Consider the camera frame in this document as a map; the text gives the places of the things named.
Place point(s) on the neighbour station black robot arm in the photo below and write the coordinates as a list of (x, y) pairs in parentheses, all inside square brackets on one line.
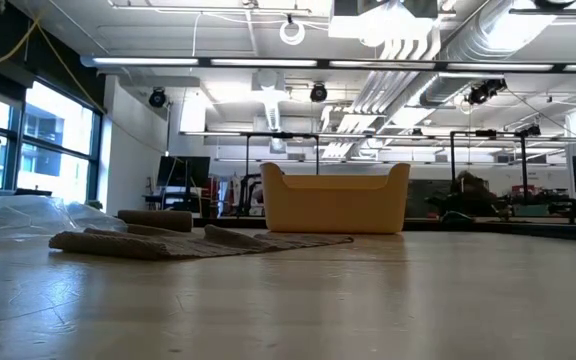
[(249, 195)]

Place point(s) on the round black ceiling spotlight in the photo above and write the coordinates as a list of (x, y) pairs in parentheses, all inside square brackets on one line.
[(157, 98), (318, 93)]

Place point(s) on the clear plastic zip bag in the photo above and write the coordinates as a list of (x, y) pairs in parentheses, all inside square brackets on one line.
[(18, 217)]

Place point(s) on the silver ventilation duct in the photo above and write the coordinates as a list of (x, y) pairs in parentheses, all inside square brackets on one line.
[(493, 35)]

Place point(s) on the window with dark frame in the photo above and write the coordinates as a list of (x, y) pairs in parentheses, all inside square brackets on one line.
[(58, 120)]

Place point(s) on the black metal camera stand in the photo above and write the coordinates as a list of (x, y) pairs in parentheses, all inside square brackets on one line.
[(282, 135), (488, 133)]

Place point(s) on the yellow plastic basket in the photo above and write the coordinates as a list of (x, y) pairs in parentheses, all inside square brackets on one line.
[(335, 210)]

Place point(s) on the black metal table frame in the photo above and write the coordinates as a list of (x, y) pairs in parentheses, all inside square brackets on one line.
[(518, 230)]

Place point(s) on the person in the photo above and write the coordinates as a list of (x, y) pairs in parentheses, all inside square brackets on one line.
[(468, 192)]

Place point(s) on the long ceiling light strip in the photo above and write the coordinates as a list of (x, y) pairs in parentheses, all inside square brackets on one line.
[(143, 61)]

